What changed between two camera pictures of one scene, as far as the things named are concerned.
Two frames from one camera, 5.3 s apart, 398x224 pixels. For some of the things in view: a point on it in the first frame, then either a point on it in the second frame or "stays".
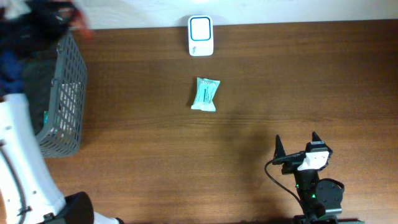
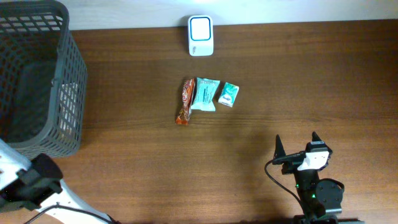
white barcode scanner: (200, 35) stays
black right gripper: (294, 157) stays
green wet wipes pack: (205, 91) stays
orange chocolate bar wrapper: (79, 22) to (183, 117)
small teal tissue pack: (45, 117) to (229, 94)
